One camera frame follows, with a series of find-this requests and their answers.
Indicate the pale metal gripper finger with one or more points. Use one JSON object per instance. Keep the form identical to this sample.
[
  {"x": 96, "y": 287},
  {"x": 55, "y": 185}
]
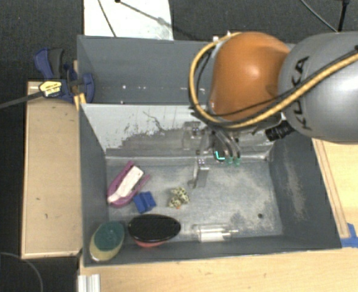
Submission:
[
  {"x": 193, "y": 135},
  {"x": 202, "y": 175}
]

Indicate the yellow spotted toy animal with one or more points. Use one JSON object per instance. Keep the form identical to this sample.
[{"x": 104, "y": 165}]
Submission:
[{"x": 178, "y": 197}]

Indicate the grey metal bin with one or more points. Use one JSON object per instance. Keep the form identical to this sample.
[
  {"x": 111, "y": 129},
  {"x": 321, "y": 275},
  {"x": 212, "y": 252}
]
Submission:
[{"x": 227, "y": 199}]

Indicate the small blue block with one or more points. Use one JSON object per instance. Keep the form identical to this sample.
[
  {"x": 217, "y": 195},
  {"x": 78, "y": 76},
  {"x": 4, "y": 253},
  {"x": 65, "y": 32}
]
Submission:
[{"x": 144, "y": 202}]

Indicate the black and red oval case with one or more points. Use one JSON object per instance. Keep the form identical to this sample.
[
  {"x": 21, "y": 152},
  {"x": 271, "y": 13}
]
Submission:
[{"x": 153, "y": 229}]

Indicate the purple and white plastic tool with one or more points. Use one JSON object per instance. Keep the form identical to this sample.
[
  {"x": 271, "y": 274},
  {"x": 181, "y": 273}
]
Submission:
[{"x": 124, "y": 185}]

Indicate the green and yellow oval sponge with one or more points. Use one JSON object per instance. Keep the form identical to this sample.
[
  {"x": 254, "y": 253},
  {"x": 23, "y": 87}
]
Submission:
[{"x": 107, "y": 242}]

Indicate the pale wood flat board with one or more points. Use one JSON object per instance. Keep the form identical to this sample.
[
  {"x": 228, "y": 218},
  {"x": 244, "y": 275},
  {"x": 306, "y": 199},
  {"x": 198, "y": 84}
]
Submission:
[{"x": 52, "y": 178}]

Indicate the black cylinder on white bracket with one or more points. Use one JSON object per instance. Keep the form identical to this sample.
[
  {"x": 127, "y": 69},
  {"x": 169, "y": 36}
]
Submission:
[{"x": 279, "y": 131}]

